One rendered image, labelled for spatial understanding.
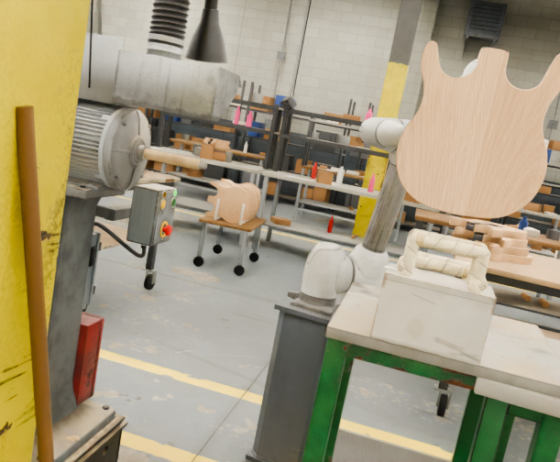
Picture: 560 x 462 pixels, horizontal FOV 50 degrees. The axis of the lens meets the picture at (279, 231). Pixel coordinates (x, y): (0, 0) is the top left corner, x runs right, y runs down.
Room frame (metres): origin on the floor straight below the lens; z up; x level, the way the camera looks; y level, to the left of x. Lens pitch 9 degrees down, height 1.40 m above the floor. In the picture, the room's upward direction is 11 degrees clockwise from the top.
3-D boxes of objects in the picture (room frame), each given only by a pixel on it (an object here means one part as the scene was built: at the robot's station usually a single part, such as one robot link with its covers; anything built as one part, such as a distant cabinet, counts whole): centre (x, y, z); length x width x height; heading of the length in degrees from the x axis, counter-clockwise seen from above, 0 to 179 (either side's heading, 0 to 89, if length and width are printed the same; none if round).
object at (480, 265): (1.43, -0.49, 1.15); 0.03 x 0.03 x 0.09
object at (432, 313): (1.49, -0.42, 1.02); 0.27 x 0.15 x 0.17; 78
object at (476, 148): (1.48, -0.42, 1.48); 0.35 x 0.04 x 0.40; 77
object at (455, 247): (1.44, -0.41, 1.20); 0.20 x 0.03 x 0.03; 77
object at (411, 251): (1.46, -0.33, 1.15); 0.03 x 0.03 x 0.09
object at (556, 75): (1.45, -0.55, 1.64); 0.07 x 0.04 x 0.10; 77
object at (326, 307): (2.46, -0.19, 0.73); 0.22 x 0.18 x 0.06; 70
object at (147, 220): (2.09, 0.53, 0.99); 0.24 x 0.21 x 0.26; 78
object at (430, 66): (1.51, -0.30, 1.63); 0.07 x 0.04 x 0.09; 77
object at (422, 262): (1.60, -0.45, 1.12); 0.20 x 0.03 x 0.03; 77
